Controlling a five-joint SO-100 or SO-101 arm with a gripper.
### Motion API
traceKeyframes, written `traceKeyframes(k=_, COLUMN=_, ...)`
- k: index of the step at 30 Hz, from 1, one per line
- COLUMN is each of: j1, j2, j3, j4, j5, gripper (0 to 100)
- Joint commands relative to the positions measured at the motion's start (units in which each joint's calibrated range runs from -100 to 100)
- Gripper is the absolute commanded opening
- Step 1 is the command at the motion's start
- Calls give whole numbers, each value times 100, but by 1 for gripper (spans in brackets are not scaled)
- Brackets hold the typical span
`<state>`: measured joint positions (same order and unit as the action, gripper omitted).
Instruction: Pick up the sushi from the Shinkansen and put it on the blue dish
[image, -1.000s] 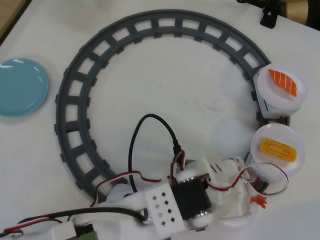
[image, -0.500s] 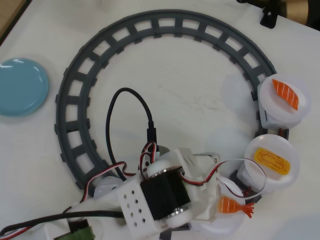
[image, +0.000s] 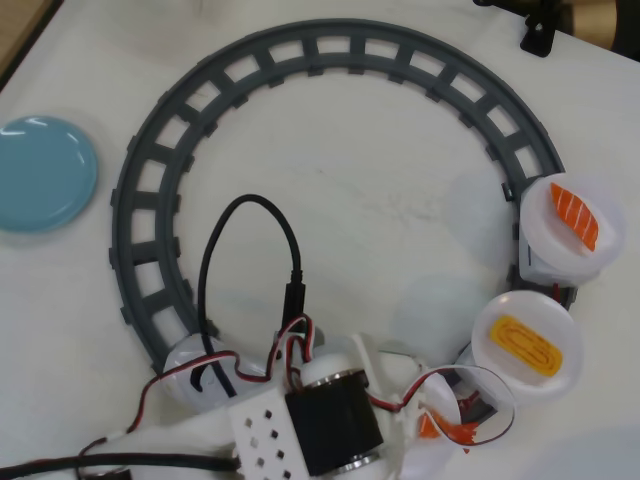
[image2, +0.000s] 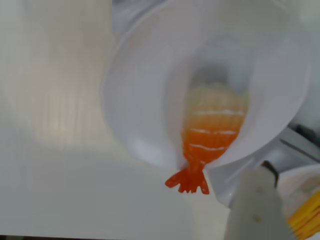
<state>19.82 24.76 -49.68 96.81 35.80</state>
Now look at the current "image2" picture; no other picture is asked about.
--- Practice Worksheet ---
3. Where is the yellow egg sushi toy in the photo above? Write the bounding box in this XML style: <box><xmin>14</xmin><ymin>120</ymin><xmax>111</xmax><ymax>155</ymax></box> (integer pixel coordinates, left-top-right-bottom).
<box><xmin>286</xmin><ymin>189</ymin><xmax>320</xmax><ymax>240</ymax></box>

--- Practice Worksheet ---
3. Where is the white train car blue stripe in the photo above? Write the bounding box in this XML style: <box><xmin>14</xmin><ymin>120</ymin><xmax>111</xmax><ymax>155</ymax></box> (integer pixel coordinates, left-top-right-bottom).
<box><xmin>208</xmin><ymin>154</ymin><xmax>266</xmax><ymax>211</ymax></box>

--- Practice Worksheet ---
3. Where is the orange shrimp sushi toy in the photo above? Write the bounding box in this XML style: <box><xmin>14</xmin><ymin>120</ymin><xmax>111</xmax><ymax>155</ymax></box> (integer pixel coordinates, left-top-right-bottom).
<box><xmin>164</xmin><ymin>84</ymin><xmax>251</xmax><ymax>196</ymax></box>

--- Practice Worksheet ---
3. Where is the white round plastic plate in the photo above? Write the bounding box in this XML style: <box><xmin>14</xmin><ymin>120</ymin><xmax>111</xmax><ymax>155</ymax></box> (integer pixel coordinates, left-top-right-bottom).
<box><xmin>276</xmin><ymin>164</ymin><xmax>320</xmax><ymax>240</ymax></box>

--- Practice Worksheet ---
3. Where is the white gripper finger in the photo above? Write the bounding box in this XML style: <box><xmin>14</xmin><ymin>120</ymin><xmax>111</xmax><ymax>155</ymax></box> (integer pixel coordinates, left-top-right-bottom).
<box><xmin>223</xmin><ymin>160</ymin><xmax>298</xmax><ymax>240</ymax></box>

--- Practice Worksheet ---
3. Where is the white plastic bowl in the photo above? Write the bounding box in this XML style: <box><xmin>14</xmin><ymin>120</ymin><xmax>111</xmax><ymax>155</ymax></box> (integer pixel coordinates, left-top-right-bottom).
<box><xmin>99</xmin><ymin>0</ymin><xmax>314</xmax><ymax>211</ymax></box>

